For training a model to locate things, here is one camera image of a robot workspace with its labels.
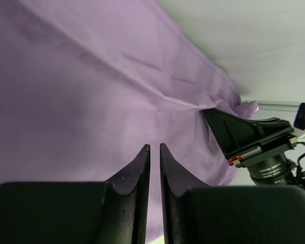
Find purple trousers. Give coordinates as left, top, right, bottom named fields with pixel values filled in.
left=0, top=1, right=258, bottom=242

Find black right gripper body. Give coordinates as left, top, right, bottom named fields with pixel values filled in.
left=228, top=135, right=305, bottom=188

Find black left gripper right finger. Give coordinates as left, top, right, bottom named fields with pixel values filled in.
left=160, top=144, right=305, bottom=243

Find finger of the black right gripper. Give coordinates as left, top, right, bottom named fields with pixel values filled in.
left=202, top=108, right=294, bottom=159

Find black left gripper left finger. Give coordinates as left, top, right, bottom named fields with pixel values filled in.
left=0, top=145, right=150, bottom=243

